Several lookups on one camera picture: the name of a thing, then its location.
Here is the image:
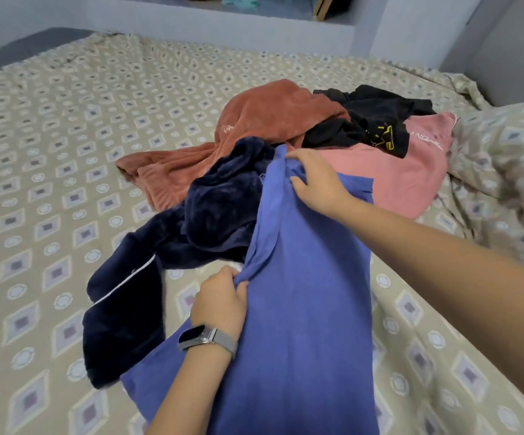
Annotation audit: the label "person's left forearm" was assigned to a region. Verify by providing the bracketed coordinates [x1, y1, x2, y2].
[144, 344, 236, 435]

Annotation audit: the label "rust brown garment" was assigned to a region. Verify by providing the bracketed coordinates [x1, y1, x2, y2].
[115, 79, 352, 214]

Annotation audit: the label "person's left hand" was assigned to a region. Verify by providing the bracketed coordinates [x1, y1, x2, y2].
[190, 264, 249, 343]

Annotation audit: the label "grey upholstered headboard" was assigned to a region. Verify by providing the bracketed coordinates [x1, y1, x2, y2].
[443, 0, 524, 109]

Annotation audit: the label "person's right forearm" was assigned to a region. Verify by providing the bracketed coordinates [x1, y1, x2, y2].
[339, 199, 524, 417]

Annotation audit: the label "pink shirt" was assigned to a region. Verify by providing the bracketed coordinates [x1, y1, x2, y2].
[311, 111, 459, 221]

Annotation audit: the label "patterned beige pillow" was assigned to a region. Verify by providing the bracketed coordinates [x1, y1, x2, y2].
[447, 97, 524, 277]

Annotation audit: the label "leaning wooden picture frames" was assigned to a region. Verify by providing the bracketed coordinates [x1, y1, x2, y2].
[311, 0, 358, 22]

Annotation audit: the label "navy velvet garment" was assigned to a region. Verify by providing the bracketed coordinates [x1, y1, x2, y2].
[81, 135, 276, 390]

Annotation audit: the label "person's right hand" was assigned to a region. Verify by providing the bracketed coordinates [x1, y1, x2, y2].
[284, 146, 358, 223]

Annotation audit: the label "grey band wristwatch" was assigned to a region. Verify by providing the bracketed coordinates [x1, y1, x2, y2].
[177, 324, 240, 361]

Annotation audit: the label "black garment yellow print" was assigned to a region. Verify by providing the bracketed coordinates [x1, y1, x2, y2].
[300, 83, 437, 160]

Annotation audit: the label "purple-blue garment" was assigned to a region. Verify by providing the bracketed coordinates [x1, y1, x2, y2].
[119, 143, 381, 435]

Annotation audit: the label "bed with patterned beige sheet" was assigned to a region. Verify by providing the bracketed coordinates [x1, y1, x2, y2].
[0, 0, 524, 435]

